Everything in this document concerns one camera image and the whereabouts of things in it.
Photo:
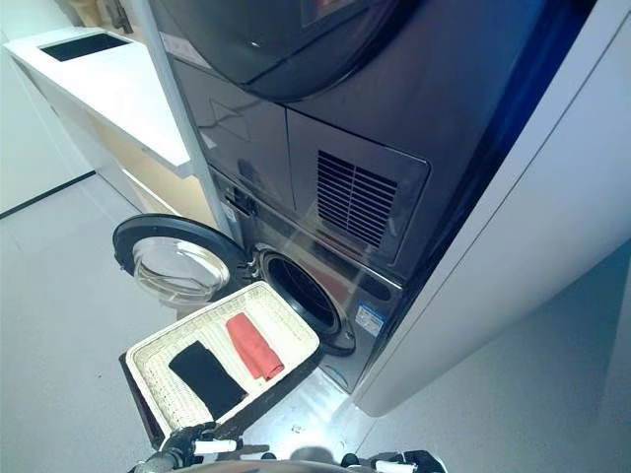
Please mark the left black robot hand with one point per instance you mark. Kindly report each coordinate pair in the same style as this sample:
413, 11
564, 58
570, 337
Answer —
197, 443

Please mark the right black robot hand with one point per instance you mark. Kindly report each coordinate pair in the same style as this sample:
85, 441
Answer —
394, 463

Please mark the narrow white cabinet post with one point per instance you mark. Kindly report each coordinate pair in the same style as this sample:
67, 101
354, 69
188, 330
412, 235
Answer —
182, 123

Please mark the silver robot torso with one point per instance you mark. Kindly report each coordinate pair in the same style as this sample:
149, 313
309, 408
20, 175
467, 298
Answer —
271, 460

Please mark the blue energy label sticker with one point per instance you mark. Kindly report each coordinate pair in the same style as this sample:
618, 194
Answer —
369, 317

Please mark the black cloth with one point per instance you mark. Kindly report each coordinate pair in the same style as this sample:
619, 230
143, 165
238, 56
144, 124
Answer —
209, 379

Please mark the red cloth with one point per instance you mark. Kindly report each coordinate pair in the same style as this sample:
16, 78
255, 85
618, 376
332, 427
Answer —
254, 347

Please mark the round glass washer door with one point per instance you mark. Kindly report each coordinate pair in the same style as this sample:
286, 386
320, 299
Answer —
167, 256

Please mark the dark grey stacked dryer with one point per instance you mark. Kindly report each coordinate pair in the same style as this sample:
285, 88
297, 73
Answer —
394, 98

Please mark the silver front-load washing machine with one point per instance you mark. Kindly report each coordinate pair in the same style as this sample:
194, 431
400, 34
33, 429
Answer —
345, 276

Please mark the white counter cabinet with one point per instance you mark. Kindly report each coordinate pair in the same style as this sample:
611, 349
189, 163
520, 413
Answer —
108, 113

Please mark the white wicker laundry basket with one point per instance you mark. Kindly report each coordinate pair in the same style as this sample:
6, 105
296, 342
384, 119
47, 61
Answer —
207, 320

